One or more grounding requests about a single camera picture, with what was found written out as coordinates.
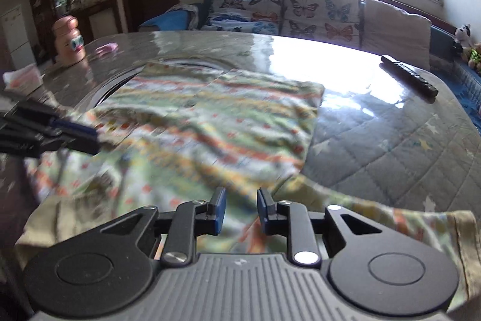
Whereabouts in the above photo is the black remote control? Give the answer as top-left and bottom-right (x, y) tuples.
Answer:
(381, 55), (439, 98)

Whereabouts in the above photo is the butterfly print seat cover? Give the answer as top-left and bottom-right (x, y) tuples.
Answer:
(201, 13), (280, 36)

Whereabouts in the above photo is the large butterfly print cushion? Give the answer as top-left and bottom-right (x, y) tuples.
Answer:
(281, 0), (363, 47)

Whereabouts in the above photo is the pink cartoon toy figure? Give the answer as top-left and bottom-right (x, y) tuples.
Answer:
(53, 16), (86, 66)

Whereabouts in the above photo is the plain beige cushion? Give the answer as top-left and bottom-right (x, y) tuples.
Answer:
(363, 0), (432, 71)

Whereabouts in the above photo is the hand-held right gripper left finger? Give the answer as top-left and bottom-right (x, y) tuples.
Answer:
(100, 187), (227, 267)

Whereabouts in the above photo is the patterned green children's garment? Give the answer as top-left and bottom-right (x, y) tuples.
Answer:
(15, 60), (478, 303)

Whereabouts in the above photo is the blue sofa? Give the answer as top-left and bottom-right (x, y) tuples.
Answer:
(139, 0), (481, 134)

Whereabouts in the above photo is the dark wooden side table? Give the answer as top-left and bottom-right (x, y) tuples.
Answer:
(71, 0), (121, 43)

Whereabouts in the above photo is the pink tissue packet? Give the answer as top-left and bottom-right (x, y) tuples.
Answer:
(4, 64), (42, 94)

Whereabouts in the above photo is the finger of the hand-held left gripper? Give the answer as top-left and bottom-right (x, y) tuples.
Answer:
(0, 125), (101, 157)
(3, 97), (99, 141)

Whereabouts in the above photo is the white cabinet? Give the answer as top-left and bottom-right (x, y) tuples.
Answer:
(0, 3), (36, 69)

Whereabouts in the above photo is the round black induction cooker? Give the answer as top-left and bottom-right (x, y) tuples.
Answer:
(81, 58), (226, 109)

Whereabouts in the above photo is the crumpled grey cloth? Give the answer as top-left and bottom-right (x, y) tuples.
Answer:
(165, 3), (200, 30)

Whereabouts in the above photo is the small butterfly print cushion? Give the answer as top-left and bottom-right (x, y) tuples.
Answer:
(210, 0), (284, 23)

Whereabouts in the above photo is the plush bear in green vest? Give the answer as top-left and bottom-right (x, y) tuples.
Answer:
(461, 43), (481, 75)

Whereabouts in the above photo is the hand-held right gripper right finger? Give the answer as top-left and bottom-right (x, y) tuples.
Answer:
(256, 189), (384, 265)

